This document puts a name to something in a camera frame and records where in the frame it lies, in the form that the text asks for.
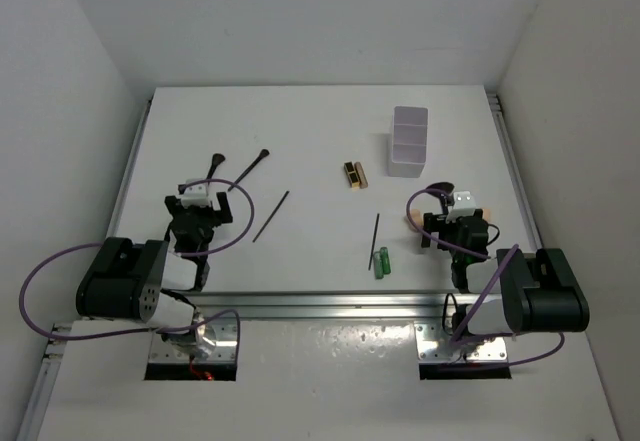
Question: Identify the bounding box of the beige makeup sponge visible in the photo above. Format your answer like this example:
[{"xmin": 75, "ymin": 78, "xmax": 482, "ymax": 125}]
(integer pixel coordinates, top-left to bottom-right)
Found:
[{"xmin": 406, "ymin": 209, "xmax": 424, "ymax": 232}]

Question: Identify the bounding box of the black powder brush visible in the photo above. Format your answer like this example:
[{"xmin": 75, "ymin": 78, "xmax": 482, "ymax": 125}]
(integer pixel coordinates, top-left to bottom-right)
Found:
[{"xmin": 206, "ymin": 153, "xmax": 226, "ymax": 179}]

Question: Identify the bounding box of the white three-compartment organizer box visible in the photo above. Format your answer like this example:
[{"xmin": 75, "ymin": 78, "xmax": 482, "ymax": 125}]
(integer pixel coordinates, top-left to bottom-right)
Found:
[{"xmin": 387, "ymin": 106, "xmax": 428, "ymax": 178}]

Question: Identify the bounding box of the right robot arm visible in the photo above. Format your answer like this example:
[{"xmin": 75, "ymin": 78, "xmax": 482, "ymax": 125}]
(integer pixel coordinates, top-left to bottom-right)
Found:
[{"xmin": 408, "ymin": 207, "xmax": 590, "ymax": 341}]

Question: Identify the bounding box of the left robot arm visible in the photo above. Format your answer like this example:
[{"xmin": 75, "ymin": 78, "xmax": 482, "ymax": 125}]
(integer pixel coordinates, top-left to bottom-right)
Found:
[{"xmin": 76, "ymin": 185, "xmax": 233, "ymax": 360}]

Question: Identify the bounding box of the green tube right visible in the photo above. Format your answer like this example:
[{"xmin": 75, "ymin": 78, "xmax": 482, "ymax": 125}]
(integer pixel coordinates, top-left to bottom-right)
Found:
[{"xmin": 380, "ymin": 247, "xmax": 391, "ymax": 275}]

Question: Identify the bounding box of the green tube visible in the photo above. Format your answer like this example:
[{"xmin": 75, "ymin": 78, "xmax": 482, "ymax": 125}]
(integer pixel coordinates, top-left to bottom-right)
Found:
[
  {"xmin": 372, "ymin": 251, "xmax": 384, "ymax": 279},
  {"xmin": 380, "ymin": 247, "xmax": 391, "ymax": 275}
]

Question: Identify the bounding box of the black thin pencil right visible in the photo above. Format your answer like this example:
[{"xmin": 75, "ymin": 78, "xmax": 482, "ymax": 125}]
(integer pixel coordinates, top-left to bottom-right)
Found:
[{"xmin": 368, "ymin": 213, "xmax": 380, "ymax": 270}]

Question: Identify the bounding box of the black thin pencil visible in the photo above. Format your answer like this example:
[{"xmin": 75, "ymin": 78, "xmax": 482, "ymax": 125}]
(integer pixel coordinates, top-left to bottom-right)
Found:
[
  {"xmin": 368, "ymin": 213, "xmax": 380, "ymax": 270},
  {"xmin": 252, "ymin": 190, "xmax": 290, "ymax": 243}
]

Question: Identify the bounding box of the green tube left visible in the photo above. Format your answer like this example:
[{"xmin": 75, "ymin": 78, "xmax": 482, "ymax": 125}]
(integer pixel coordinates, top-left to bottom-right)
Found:
[{"xmin": 372, "ymin": 251, "xmax": 384, "ymax": 279}]

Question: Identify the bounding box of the black thin pencil left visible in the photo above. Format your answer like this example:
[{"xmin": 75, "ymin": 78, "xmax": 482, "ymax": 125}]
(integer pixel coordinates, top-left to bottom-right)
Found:
[{"xmin": 252, "ymin": 190, "xmax": 290, "ymax": 243}]

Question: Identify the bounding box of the black small round brush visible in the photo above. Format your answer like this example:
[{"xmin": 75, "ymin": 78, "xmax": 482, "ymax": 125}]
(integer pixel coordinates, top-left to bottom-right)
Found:
[{"xmin": 228, "ymin": 149, "xmax": 270, "ymax": 192}]

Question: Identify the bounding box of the rose gold lipstick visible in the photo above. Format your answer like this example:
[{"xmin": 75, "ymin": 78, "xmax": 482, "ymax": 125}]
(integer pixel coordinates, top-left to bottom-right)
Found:
[{"xmin": 354, "ymin": 162, "xmax": 369, "ymax": 189}]

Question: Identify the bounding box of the black gold lipstick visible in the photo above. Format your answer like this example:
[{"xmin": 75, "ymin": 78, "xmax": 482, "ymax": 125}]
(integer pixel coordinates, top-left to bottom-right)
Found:
[{"xmin": 344, "ymin": 162, "xmax": 361, "ymax": 189}]

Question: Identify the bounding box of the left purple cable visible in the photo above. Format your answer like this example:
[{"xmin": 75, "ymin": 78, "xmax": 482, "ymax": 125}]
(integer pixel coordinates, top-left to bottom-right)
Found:
[{"xmin": 19, "ymin": 178, "xmax": 256, "ymax": 342}]

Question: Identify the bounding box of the purple cable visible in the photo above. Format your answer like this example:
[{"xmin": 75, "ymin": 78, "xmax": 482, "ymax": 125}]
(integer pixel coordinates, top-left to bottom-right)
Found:
[
  {"xmin": 405, "ymin": 188, "xmax": 566, "ymax": 368},
  {"xmin": 19, "ymin": 178, "xmax": 256, "ymax": 342}
]

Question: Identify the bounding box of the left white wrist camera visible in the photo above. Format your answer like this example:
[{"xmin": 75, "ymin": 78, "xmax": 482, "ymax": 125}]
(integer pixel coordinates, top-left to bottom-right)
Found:
[{"xmin": 178, "ymin": 180, "xmax": 211, "ymax": 208}]

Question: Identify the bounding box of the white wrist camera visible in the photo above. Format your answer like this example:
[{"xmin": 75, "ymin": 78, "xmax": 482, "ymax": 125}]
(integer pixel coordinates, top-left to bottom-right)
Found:
[
  {"xmin": 446, "ymin": 191, "xmax": 477, "ymax": 223},
  {"xmin": 178, "ymin": 180, "xmax": 211, "ymax": 208}
]

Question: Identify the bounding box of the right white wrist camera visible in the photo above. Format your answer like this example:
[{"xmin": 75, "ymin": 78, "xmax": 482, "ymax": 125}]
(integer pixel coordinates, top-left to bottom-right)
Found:
[{"xmin": 446, "ymin": 191, "xmax": 477, "ymax": 223}]

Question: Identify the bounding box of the aluminium rail front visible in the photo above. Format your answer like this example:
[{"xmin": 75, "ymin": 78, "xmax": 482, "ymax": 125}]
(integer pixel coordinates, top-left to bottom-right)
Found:
[{"xmin": 188, "ymin": 293, "xmax": 453, "ymax": 320}]

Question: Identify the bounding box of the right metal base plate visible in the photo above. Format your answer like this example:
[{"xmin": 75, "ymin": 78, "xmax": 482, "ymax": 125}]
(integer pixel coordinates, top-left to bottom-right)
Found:
[{"xmin": 414, "ymin": 321, "xmax": 508, "ymax": 366}]

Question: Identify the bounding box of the metal base plate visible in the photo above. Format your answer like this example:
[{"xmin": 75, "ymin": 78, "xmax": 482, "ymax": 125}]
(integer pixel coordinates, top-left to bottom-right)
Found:
[
  {"xmin": 414, "ymin": 321, "xmax": 508, "ymax": 366},
  {"xmin": 148, "ymin": 319, "xmax": 237, "ymax": 365}
]

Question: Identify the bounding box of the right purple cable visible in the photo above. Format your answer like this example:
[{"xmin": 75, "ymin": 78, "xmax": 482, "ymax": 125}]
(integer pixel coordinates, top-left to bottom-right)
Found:
[{"xmin": 405, "ymin": 188, "xmax": 566, "ymax": 368}]

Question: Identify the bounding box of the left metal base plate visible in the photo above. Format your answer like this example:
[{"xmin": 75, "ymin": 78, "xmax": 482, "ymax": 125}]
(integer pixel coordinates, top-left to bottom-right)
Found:
[{"xmin": 148, "ymin": 319, "xmax": 237, "ymax": 365}]

